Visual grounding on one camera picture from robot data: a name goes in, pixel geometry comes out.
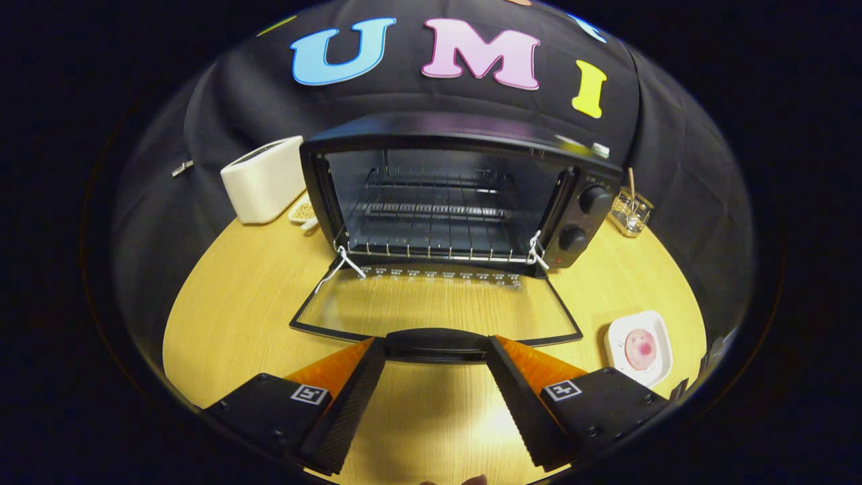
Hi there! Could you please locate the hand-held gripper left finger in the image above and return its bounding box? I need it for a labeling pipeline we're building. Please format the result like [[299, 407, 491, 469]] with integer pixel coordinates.
[[202, 337, 387, 476]]

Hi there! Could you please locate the black toaster oven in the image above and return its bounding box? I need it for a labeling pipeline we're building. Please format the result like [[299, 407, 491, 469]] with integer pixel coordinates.
[[290, 111, 624, 365]]

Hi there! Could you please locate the white bread toaster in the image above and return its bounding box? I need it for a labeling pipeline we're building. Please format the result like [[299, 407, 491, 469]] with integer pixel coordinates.
[[220, 135, 307, 225]]

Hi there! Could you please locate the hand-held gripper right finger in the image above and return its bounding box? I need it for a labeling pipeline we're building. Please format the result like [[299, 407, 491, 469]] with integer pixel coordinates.
[[486, 335, 674, 472]]

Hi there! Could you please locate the small white dish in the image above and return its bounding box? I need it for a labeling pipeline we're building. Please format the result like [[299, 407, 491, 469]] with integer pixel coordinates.
[[288, 195, 321, 233]]

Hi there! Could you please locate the white square plate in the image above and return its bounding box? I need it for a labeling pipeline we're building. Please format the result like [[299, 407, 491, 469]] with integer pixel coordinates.
[[603, 310, 674, 389]]

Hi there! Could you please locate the pink ham slice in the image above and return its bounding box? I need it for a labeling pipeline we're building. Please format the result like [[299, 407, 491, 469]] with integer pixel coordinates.
[[624, 328, 658, 371]]

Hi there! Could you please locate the metal wire basket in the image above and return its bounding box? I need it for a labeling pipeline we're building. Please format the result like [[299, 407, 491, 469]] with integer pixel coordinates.
[[608, 187, 655, 238]]

